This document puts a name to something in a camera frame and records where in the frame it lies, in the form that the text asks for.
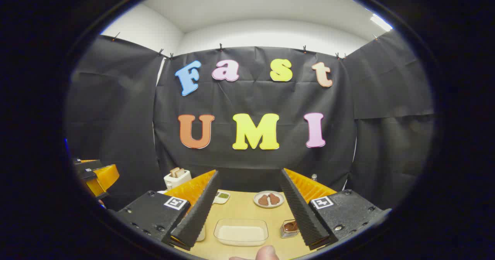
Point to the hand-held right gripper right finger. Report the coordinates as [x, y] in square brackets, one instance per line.
[299, 209]

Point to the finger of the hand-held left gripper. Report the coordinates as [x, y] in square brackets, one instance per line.
[105, 177]

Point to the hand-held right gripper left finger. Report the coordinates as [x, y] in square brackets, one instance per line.
[201, 209]

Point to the clear rice container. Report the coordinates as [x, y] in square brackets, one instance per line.
[241, 233]

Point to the white divided condiment dish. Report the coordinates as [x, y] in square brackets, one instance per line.
[222, 197]

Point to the brown meat piece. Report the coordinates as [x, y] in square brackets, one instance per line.
[263, 200]
[274, 199]

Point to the white round plate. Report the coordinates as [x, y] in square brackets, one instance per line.
[269, 206]

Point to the white toaster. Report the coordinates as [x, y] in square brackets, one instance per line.
[177, 182]

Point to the toast slice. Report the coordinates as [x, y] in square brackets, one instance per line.
[174, 171]
[181, 172]

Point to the ceiling light panel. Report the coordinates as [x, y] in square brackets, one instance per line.
[381, 22]

